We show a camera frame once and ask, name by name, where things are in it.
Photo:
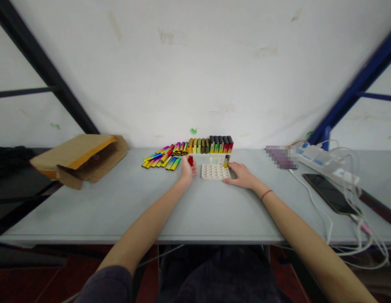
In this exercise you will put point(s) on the person's right hand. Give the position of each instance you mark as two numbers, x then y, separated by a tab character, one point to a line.
242	176

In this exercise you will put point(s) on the person's left hand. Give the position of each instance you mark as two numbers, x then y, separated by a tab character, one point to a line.
187	173

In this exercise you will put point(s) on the person's left fingers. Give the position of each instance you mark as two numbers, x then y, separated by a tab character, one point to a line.
186	164

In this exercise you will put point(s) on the red lighter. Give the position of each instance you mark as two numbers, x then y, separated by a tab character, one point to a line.
191	161

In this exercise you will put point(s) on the white tray with round holes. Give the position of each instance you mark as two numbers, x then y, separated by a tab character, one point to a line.
214	172

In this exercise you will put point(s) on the row of standing gold lighters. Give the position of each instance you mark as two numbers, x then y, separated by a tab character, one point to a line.
198	146

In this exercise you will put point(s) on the pile of rainbow lighters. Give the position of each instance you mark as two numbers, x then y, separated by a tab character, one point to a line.
163	157

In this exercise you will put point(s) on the block of black-capped standing lighters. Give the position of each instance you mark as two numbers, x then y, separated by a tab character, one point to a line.
221	145

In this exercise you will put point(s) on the yellow lighter with black cap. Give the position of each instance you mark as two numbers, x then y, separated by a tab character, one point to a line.
227	161

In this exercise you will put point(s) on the open brown cardboard box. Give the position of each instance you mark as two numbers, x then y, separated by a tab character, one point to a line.
80	159

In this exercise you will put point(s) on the person's legs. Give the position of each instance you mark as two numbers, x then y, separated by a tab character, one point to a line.
223	276

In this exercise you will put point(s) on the white power strip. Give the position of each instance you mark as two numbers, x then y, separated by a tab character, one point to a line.
321	162

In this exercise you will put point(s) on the black smartphone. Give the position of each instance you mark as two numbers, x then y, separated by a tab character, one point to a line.
329	193

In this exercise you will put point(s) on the white charger plug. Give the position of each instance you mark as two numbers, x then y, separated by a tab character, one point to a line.
345	176

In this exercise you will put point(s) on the black metal frame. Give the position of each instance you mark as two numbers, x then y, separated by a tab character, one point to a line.
40	68

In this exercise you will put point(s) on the blue metal frame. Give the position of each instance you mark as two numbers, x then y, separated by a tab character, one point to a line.
356	91

